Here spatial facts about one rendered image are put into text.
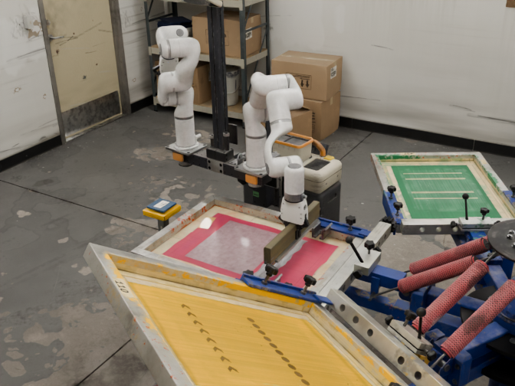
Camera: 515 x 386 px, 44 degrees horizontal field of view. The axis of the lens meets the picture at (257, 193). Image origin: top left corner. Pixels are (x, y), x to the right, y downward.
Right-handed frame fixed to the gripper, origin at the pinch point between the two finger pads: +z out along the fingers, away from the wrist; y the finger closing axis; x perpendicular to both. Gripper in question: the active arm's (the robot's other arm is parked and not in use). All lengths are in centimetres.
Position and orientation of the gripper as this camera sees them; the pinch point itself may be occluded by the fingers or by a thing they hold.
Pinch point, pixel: (293, 232)
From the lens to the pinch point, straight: 247.1
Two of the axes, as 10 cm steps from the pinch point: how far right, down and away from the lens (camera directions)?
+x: -5.1, 4.0, -7.6
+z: 0.2, 8.9, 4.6
